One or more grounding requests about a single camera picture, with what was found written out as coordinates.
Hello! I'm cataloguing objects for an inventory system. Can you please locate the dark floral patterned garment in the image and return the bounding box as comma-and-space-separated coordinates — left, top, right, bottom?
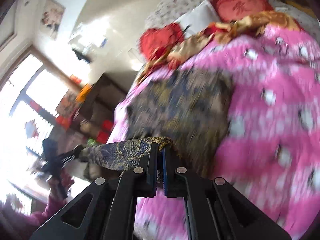
78, 69, 234, 178

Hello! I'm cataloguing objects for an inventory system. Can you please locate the pink sleeved forearm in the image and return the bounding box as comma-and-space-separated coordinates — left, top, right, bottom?
0, 169, 75, 240

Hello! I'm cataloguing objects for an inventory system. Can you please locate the red gift box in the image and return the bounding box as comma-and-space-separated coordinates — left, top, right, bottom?
96, 120, 113, 144

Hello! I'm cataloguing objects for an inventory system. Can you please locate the orange plastic basket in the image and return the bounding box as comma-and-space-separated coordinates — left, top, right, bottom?
76, 83, 92, 103

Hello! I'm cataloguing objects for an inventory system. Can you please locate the dark wooden desk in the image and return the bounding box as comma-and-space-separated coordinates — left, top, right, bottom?
70, 73, 127, 139

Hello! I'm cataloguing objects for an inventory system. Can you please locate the window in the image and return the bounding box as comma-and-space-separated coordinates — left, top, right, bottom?
1, 46, 83, 202

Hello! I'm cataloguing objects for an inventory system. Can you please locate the pink penguin blanket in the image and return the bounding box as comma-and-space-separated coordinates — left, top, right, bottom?
107, 24, 320, 240

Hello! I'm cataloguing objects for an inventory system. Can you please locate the red heart pillow left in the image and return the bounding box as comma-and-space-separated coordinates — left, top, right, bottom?
139, 23, 184, 61

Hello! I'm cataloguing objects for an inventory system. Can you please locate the red heart pillow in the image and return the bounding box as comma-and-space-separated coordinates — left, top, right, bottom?
210, 0, 273, 22
139, 23, 184, 61

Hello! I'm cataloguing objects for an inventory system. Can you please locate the red gold floral blanket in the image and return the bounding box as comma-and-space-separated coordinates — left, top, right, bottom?
136, 10, 303, 84

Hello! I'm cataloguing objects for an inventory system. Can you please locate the white pillow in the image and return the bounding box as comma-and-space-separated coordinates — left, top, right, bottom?
174, 0, 221, 38

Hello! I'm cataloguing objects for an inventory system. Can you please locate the red heart pillow right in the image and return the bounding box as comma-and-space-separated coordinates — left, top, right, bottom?
210, 0, 273, 22

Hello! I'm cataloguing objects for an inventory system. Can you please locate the framed wall picture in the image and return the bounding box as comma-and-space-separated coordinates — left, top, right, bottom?
40, 0, 65, 40

